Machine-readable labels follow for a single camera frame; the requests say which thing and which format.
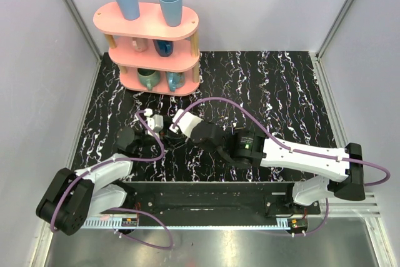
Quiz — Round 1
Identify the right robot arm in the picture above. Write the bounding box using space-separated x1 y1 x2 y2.
183 121 366 215

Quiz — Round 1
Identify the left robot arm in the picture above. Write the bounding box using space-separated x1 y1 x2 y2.
36 127 157 236

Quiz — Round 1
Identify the black earbud charging case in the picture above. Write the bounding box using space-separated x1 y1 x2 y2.
234 127 246 134

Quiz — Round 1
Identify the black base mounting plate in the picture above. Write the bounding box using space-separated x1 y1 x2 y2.
118 182 321 228

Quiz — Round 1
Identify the blue butterfly mug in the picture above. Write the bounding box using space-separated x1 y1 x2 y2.
166 72 185 92

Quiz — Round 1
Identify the green ceramic mug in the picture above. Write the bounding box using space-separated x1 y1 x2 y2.
137 68 161 91

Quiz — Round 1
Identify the left controller board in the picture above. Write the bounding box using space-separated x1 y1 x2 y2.
121 217 138 227

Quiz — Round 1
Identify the controller board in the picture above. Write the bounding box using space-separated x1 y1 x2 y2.
121 217 138 227
289 218 308 231

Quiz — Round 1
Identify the pink three-tier wooden shelf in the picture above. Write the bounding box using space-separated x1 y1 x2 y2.
93 2 200 96

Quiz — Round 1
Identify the dark blue mug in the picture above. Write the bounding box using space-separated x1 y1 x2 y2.
153 39 173 57

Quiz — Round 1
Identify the pink mug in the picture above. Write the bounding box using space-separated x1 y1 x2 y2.
132 38 148 53

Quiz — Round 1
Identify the right controller board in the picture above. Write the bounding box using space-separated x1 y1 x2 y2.
289 218 308 231

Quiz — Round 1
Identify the short light blue cup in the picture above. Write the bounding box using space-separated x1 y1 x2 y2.
159 0 183 27

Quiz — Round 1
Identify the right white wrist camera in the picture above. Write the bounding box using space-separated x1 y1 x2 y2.
169 109 203 138

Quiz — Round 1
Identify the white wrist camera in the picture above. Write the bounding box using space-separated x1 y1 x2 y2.
144 108 164 137
169 109 203 138

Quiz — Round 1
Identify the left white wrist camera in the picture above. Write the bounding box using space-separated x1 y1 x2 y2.
144 108 164 137

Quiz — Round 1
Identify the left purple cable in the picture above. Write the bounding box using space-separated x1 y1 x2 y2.
49 109 174 251

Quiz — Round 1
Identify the purple cable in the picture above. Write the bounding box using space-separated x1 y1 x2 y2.
49 109 174 251
171 96 391 236

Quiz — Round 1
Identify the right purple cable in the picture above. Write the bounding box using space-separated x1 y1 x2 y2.
171 96 391 236

